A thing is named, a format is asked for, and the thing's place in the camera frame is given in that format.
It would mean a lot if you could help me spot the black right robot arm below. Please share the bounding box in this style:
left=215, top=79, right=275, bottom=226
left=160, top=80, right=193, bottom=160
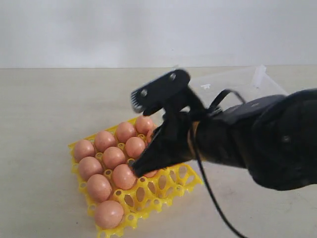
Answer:
left=132, top=89, right=317, bottom=191

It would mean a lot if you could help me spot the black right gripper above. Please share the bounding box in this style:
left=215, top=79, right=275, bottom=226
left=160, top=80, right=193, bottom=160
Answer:
left=132, top=112, right=195, bottom=178

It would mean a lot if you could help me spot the clear plastic container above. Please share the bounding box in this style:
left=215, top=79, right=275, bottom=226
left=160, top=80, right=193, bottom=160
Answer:
left=189, top=65, right=288, bottom=108

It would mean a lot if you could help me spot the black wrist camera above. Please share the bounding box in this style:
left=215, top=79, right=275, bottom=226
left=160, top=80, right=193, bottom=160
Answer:
left=130, top=69, right=205, bottom=121

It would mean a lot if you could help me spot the brown egg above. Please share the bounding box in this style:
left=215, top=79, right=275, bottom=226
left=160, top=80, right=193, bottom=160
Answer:
left=144, top=170, right=158, bottom=178
left=112, top=164, right=137, bottom=190
left=135, top=116, right=154, bottom=135
left=146, top=128, right=155, bottom=144
left=78, top=156, right=103, bottom=181
left=102, top=146, right=126, bottom=170
left=86, top=174, right=112, bottom=203
left=94, top=130, right=116, bottom=153
left=73, top=139, right=95, bottom=163
left=125, top=137, right=145, bottom=159
left=94, top=200, right=124, bottom=229
left=115, top=121, right=137, bottom=143

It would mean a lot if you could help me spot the yellow plastic egg tray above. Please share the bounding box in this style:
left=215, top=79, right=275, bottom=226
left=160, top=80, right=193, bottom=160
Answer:
left=68, top=118, right=202, bottom=238

